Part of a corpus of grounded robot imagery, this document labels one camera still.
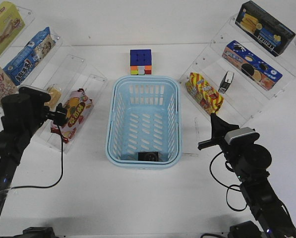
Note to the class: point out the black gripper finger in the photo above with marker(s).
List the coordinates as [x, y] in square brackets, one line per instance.
[60, 118]

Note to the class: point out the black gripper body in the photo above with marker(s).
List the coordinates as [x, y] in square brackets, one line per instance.
[38, 98]
[219, 129]

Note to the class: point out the bread slice pack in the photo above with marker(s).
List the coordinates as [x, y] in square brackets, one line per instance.
[55, 93]

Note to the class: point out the black white tissue pack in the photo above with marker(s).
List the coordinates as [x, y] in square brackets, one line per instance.
[226, 82]
[152, 156]

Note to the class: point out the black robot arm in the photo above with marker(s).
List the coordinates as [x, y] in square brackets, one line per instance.
[23, 114]
[249, 161]

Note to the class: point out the light blue plastic basket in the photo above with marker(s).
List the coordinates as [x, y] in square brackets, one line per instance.
[145, 116]

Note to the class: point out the strawberry print snack bag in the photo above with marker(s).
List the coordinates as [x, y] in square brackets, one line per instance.
[79, 106]

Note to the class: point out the right clear acrylic shelf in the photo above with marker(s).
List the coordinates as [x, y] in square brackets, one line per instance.
[245, 102]

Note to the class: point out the clear acrylic shelf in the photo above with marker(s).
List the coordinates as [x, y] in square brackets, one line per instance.
[245, 102]
[63, 67]

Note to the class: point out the red yellow striped snack bag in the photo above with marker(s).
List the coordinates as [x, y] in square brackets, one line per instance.
[206, 96]

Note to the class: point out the left clear acrylic shelf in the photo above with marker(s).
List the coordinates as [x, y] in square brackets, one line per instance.
[63, 67]

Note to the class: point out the blue cookie bag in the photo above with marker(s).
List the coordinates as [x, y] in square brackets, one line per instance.
[30, 56]

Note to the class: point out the blue orange cookie box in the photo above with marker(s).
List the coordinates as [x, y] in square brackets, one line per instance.
[251, 65]

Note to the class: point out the yellow-green wafer box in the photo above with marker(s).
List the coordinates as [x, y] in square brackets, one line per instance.
[11, 24]

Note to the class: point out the colourful puzzle cube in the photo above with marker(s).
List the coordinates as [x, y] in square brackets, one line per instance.
[140, 61]

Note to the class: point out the black Fruizza biscuit box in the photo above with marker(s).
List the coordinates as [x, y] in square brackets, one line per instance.
[265, 29]

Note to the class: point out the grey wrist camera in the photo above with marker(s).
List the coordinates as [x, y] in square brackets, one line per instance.
[245, 133]

